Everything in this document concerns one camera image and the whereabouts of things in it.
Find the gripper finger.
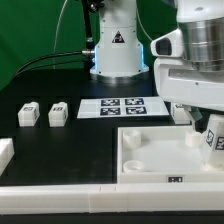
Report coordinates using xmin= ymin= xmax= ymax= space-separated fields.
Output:
xmin=185 ymin=106 xmax=202 ymax=130

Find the white left barrier block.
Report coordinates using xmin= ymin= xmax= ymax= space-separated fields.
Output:
xmin=0 ymin=138 xmax=14 ymax=176

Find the black vertical pole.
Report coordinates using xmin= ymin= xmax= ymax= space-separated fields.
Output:
xmin=81 ymin=0 xmax=94 ymax=49

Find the black cable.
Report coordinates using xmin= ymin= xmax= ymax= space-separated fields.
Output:
xmin=13 ymin=49 xmax=96 ymax=78

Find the white sheet with markers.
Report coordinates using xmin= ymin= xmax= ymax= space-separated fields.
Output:
xmin=77 ymin=97 xmax=169 ymax=119

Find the white square tabletop tray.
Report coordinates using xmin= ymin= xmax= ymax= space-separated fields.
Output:
xmin=117 ymin=125 xmax=224 ymax=184

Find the white front barrier wall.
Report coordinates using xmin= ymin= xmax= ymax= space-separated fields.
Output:
xmin=0 ymin=183 xmax=224 ymax=215

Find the grey thin cable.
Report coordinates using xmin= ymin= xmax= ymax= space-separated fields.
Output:
xmin=53 ymin=0 xmax=69 ymax=70

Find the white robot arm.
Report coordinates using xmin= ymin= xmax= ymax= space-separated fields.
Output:
xmin=90 ymin=0 xmax=224 ymax=124

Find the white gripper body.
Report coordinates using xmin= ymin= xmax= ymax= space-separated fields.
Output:
xmin=150 ymin=30 xmax=224 ymax=112

